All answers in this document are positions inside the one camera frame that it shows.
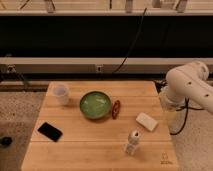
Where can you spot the black smartphone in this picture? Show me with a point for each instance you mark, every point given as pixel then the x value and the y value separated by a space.
pixel 50 131

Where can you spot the red brown pretzel object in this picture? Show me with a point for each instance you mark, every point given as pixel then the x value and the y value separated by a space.
pixel 116 109

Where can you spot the black object on floor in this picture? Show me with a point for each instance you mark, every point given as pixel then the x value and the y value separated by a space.
pixel 5 141

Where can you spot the small clear plastic bottle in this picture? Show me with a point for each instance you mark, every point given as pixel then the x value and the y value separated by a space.
pixel 132 142

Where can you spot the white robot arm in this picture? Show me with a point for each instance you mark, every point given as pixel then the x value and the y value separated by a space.
pixel 186 81

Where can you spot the translucent plastic cup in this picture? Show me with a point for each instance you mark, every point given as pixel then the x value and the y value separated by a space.
pixel 61 93

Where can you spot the white rectangular block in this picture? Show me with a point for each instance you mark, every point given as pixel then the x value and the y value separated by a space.
pixel 148 122

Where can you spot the green ceramic bowl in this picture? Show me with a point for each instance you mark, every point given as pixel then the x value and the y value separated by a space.
pixel 95 105

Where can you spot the white wall rail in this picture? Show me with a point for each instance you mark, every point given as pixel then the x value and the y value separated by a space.
pixel 33 65

